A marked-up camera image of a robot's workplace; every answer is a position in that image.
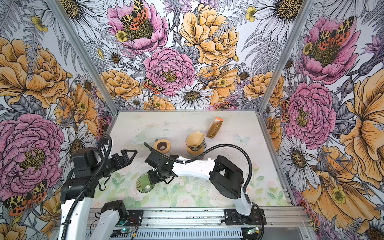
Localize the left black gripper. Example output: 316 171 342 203
92 149 138 179

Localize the green glass dripper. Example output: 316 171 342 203
136 174 155 194

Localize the grey glass dripper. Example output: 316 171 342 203
187 139 207 149

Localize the single brown coffee filter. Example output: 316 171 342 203
186 131 204 148

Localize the brown coffee filter stack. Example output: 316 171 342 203
207 117 224 139

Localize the clear glass flask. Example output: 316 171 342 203
131 128 162 145

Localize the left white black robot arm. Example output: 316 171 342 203
59 148 138 240

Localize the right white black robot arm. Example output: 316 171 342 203
145 151 252 217

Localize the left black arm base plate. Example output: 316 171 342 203
119 210 144 227

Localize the white vented cable duct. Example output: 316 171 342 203
110 228 243 240

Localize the left black corrugated cable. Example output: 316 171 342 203
59 134 113 240

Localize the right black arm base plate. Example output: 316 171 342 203
221 205 267 226

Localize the aluminium rail frame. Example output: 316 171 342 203
53 206 310 230

